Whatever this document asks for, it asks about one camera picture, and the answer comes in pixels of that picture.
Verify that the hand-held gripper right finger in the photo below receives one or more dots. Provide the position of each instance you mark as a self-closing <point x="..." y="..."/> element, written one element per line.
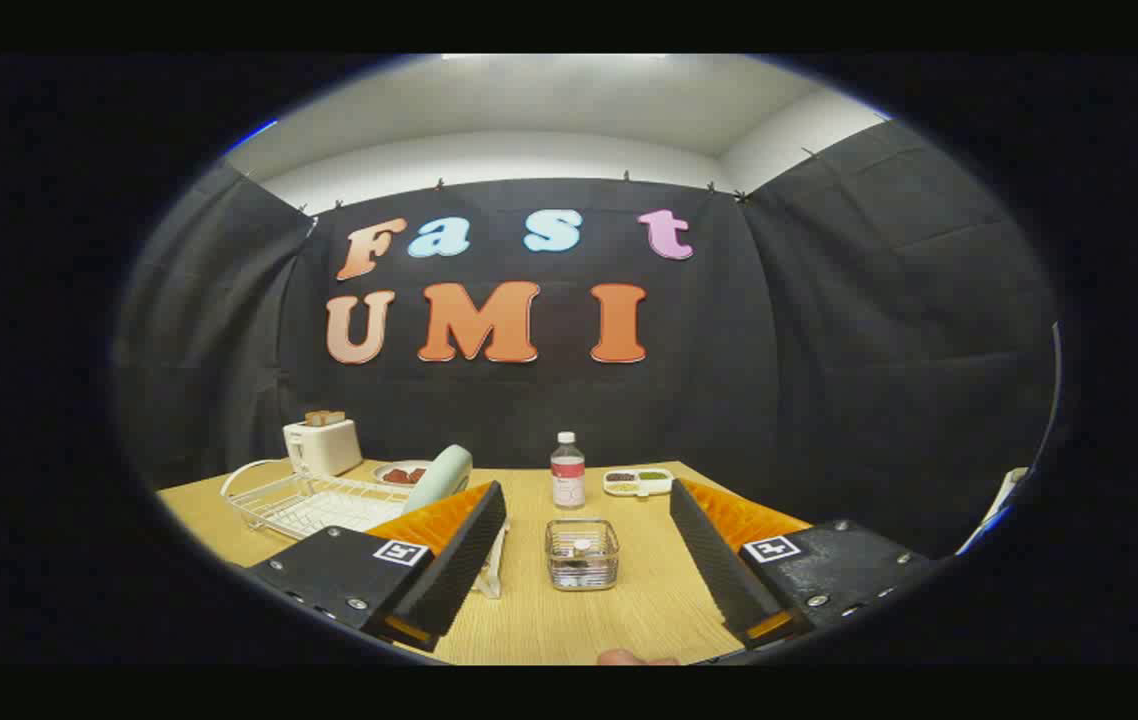
<point x="714" y="560"/>

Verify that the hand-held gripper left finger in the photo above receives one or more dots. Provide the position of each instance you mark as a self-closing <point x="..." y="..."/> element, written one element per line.
<point x="449" y="570"/>

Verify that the pale green plate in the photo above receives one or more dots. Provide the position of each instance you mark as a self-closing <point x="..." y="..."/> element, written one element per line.
<point x="439" y="478"/>

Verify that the white divided dish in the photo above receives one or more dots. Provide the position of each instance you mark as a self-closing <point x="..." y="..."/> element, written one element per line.
<point x="637" y="483"/>

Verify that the small beige plate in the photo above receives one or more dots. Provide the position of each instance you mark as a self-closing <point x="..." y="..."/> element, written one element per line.
<point x="399" y="465"/>

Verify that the clear bottle with red label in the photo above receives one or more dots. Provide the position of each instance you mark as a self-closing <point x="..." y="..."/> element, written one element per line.
<point x="568" y="480"/>

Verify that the white toaster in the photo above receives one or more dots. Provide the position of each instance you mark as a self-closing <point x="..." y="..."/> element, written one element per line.
<point x="324" y="450"/>

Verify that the black backdrop cloth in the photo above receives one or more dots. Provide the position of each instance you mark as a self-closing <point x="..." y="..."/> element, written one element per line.
<point x="829" y="350"/>

